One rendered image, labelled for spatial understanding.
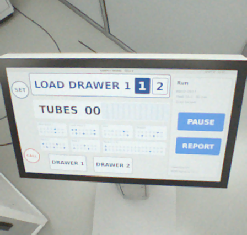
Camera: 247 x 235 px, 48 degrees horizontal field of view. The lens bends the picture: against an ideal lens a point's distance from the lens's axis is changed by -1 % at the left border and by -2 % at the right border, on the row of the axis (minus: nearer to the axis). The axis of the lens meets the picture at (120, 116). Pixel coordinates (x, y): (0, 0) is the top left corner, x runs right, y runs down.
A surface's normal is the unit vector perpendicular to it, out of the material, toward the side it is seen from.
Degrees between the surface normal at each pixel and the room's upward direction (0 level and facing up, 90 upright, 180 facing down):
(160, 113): 50
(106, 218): 3
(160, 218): 3
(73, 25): 0
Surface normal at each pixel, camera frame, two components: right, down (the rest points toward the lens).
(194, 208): -0.08, -0.43
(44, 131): -0.11, 0.42
